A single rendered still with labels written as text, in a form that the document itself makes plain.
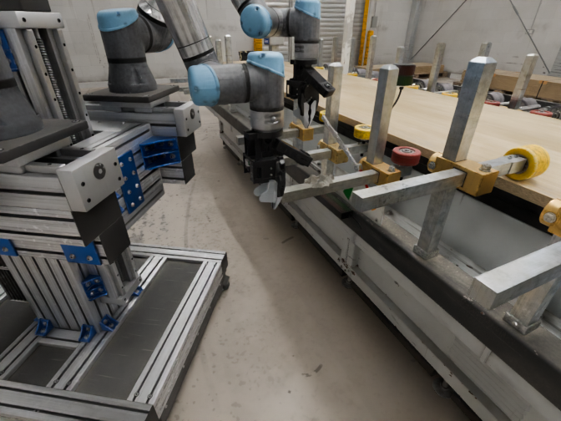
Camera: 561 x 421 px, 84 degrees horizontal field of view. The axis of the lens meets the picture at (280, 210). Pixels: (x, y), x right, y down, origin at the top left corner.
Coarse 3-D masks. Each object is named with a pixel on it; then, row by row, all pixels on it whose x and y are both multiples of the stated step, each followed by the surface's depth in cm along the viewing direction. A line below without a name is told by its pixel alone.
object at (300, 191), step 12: (396, 168) 92; (408, 168) 93; (336, 180) 84; (348, 180) 86; (360, 180) 87; (372, 180) 90; (288, 192) 79; (300, 192) 80; (312, 192) 82; (324, 192) 84
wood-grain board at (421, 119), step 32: (288, 64) 301; (320, 96) 165; (352, 96) 165; (416, 96) 165; (448, 96) 165; (416, 128) 114; (448, 128) 114; (480, 128) 114; (512, 128) 114; (544, 128) 114; (480, 160) 86; (512, 192) 75; (544, 192) 70
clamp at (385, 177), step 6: (360, 162) 97; (366, 162) 93; (366, 168) 94; (372, 168) 91; (378, 168) 89; (384, 168) 89; (384, 174) 87; (390, 174) 86; (396, 174) 87; (378, 180) 90; (384, 180) 88; (390, 180) 88; (396, 180) 88
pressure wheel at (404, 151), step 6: (396, 150) 91; (402, 150) 92; (408, 150) 91; (414, 150) 92; (396, 156) 91; (402, 156) 89; (408, 156) 89; (414, 156) 89; (420, 156) 91; (396, 162) 91; (402, 162) 90; (408, 162) 89; (414, 162) 90
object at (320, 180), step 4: (312, 176) 83; (316, 176) 84; (320, 176) 83; (324, 176) 83; (328, 176) 83; (332, 176) 85; (308, 180) 83; (312, 180) 83; (316, 180) 83; (320, 180) 81; (324, 180) 82; (328, 180) 83; (332, 180) 83; (312, 184) 82; (316, 184) 80; (320, 184) 80; (324, 184) 81; (328, 184) 82
